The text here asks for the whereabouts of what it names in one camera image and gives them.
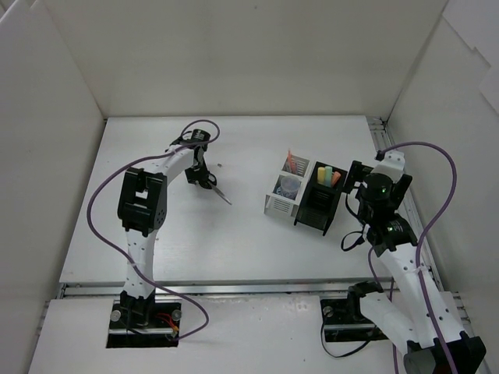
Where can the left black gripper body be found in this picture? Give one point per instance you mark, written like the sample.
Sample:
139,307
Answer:
199,176

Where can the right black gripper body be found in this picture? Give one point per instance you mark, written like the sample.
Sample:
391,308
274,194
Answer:
354,174

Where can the black handled scissors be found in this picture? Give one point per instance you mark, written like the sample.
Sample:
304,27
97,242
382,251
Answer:
220,191

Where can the orange capped glue stick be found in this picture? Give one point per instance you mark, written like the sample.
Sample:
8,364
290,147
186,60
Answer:
335,178

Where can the green highlighter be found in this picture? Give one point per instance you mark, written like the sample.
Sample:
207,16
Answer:
328,174

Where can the yellow highlighter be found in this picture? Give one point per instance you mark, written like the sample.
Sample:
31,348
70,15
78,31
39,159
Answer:
321,175

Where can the small clear glitter jar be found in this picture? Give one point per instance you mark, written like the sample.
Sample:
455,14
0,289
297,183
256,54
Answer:
290,185

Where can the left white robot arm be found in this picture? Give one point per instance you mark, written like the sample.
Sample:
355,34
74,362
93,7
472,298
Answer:
142,210

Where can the white slotted pen holder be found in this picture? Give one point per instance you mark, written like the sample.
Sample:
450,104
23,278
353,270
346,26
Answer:
282,206

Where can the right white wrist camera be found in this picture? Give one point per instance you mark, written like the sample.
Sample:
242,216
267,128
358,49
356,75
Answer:
392,165

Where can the aluminium right rail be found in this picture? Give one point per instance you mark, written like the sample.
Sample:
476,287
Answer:
397,187

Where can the aluminium rail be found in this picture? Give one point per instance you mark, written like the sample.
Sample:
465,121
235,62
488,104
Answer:
254,287
397,187

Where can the aluminium front rail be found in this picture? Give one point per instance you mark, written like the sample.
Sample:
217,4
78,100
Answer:
254,287

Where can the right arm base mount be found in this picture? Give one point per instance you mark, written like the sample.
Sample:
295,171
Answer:
342,321

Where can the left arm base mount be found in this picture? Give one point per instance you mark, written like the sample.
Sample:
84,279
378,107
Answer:
157,326

